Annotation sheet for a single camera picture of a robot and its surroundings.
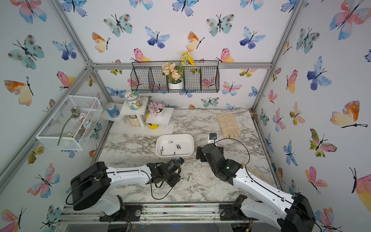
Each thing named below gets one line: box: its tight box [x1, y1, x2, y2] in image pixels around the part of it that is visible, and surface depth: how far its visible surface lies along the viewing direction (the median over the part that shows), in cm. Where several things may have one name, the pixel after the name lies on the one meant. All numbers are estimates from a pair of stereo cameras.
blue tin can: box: [105, 101, 121, 118], surface depth 93 cm
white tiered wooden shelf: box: [100, 97, 175, 137], surface depth 106 cm
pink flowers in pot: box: [147, 101, 166, 118], surface depth 89 cm
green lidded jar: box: [124, 90, 143, 111], surface depth 87 cm
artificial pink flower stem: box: [56, 107, 86, 146], surface depth 77 cm
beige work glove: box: [216, 112, 242, 139], surface depth 113 cm
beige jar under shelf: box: [128, 114, 141, 127], surface depth 107 cm
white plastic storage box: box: [155, 133, 195, 160], surface depth 100 cm
